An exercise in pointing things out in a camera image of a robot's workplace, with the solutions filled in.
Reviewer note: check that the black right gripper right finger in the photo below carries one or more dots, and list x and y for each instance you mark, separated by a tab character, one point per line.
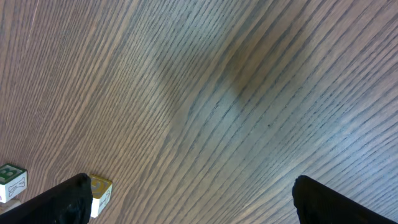
318	204

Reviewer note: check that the blue top wooden block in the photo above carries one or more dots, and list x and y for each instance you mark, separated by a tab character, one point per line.
5	207

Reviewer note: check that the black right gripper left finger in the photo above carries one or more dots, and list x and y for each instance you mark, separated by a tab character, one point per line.
68	202

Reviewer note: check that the wooden block top right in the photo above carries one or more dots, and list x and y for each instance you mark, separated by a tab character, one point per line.
13	181

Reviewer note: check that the wooden block right blue side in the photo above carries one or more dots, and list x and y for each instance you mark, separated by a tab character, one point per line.
101	191

